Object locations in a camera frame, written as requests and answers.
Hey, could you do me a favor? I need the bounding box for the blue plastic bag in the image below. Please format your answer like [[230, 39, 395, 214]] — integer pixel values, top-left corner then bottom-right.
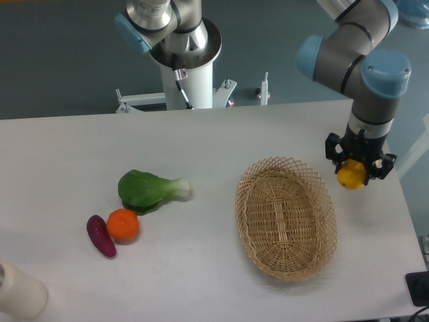
[[396, 0, 428, 30]]

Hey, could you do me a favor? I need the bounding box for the woven wicker basket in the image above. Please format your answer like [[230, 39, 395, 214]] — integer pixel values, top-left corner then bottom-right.
[[235, 157, 338, 282]]

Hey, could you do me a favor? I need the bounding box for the white table leg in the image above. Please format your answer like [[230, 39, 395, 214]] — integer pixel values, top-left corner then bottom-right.
[[396, 114, 428, 179]]

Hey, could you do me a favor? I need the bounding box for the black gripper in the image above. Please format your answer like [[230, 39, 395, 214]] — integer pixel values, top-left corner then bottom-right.
[[324, 125, 397, 186]]

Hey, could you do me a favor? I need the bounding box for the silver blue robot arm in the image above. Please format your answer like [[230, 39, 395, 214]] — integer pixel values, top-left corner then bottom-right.
[[115, 1, 411, 189]]

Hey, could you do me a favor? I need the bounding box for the white metal base frame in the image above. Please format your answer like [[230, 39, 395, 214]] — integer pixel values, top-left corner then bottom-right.
[[115, 71, 271, 113]]

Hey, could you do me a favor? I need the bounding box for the yellow mango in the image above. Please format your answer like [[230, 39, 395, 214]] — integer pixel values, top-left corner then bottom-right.
[[336, 159, 367, 190]]

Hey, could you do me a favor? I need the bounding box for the green bok choy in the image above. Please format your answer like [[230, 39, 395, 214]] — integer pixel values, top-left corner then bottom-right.
[[117, 170, 192, 215]]

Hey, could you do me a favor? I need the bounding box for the purple sweet potato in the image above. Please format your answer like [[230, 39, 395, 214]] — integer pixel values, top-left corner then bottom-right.
[[86, 215, 117, 258]]

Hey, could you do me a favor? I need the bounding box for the black device at edge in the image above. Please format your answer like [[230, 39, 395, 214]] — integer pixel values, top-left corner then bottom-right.
[[405, 271, 428, 307]]

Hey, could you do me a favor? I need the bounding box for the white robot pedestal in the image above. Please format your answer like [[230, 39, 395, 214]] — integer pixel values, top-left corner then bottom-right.
[[150, 17, 222, 111]]

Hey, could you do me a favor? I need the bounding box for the orange tangerine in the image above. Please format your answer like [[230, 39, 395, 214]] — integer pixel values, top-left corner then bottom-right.
[[106, 209, 139, 241]]

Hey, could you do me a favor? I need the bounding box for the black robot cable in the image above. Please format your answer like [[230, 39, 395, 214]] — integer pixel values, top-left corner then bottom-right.
[[170, 52, 195, 111]]

